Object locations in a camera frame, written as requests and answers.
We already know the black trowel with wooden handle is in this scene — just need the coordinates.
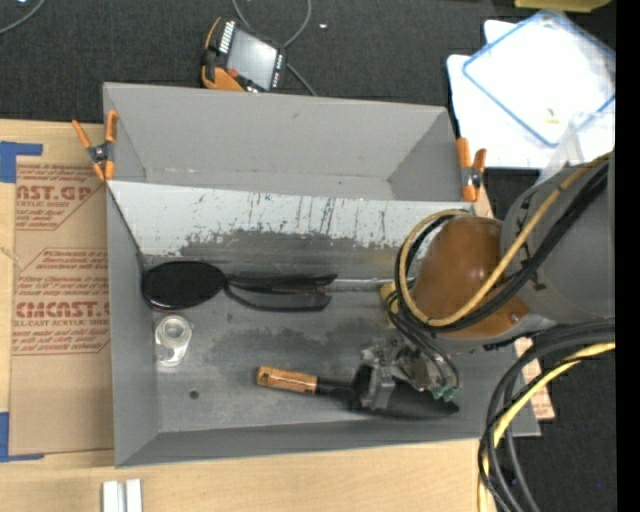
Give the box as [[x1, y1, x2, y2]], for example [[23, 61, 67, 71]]
[[255, 364, 461, 421]]

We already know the clear glass stopper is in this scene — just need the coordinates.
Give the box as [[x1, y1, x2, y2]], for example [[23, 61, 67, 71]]
[[153, 314, 194, 369]]

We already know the grey metal bin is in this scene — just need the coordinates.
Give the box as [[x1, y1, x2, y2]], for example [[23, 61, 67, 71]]
[[102, 82, 542, 467]]

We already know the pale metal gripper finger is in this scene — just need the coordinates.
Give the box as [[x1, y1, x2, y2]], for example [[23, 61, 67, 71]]
[[361, 368, 398, 411], [360, 343, 388, 369]]

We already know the brown cardboard board red print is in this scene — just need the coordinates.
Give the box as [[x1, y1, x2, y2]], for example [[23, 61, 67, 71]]
[[0, 118, 556, 464]]

